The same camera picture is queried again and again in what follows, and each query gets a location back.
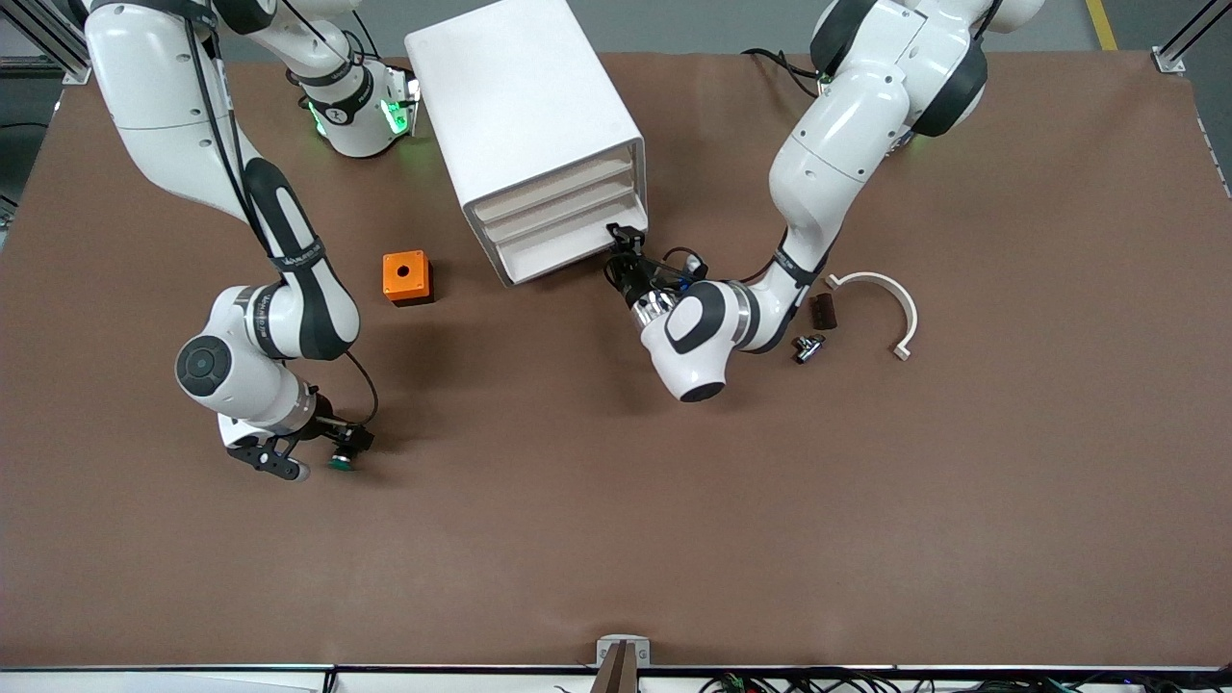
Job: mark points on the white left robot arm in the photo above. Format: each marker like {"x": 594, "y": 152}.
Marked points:
{"x": 847, "y": 125}

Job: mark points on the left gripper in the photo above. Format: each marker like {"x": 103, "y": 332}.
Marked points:
{"x": 634, "y": 281}

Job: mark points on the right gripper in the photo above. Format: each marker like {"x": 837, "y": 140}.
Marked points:
{"x": 328, "y": 432}

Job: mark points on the white curved bracket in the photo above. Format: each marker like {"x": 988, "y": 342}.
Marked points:
{"x": 900, "y": 298}

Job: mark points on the green push button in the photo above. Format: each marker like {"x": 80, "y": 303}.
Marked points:
{"x": 340, "y": 463}

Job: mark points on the silver key switch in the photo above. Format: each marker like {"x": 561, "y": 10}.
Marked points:
{"x": 808, "y": 348}

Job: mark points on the grey metal mount bracket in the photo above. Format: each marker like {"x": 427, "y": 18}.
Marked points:
{"x": 623, "y": 641}

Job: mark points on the dark camera post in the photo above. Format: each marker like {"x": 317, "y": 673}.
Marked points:
{"x": 616, "y": 674}

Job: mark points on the aluminium frame profile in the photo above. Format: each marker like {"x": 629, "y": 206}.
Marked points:
{"x": 1169, "y": 63}
{"x": 67, "y": 63}

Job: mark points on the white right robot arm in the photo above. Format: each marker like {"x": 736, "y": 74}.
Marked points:
{"x": 144, "y": 96}

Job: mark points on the orange box with hole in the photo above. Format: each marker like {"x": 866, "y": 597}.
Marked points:
{"x": 404, "y": 286}

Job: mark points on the brown terminal block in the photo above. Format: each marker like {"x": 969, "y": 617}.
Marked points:
{"x": 825, "y": 311}

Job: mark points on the brown table cover sheet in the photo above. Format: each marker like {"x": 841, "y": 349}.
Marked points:
{"x": 616, "y": 529}

